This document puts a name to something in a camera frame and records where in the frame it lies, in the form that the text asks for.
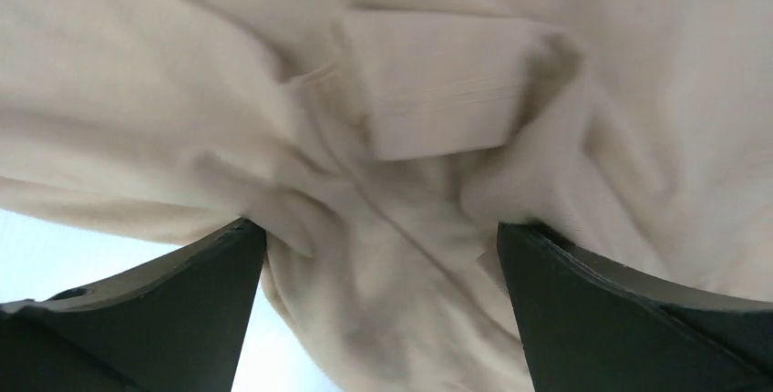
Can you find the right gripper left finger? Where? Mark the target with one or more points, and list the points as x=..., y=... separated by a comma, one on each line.
x=176, y=323

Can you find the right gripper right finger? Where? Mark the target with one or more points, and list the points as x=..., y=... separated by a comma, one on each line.
x=588, y=323

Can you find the beige t-shirt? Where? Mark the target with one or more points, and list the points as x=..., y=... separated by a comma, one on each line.
x=380, y=143

